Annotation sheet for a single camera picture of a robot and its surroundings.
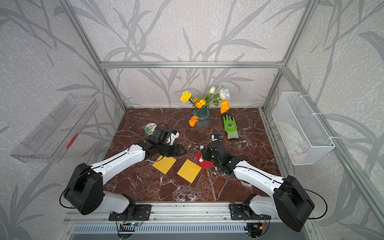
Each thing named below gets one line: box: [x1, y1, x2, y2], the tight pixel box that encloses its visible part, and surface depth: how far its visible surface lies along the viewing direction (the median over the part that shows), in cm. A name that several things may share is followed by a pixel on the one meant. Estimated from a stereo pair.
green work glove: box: [223, 114, 239, 140], surface depth 110 cm
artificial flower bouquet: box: [180, 86, 231, 128], surface depth 83 cm
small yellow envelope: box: [152, 155, 177, 175], surface depth 91 cm
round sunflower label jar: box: [144, 123, 157, 135], surface depth 100 cm
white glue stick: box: [199, 145, 204, 163], surface depth 98 cm
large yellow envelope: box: [176, 159, 202, 184], surface depth 90 cm
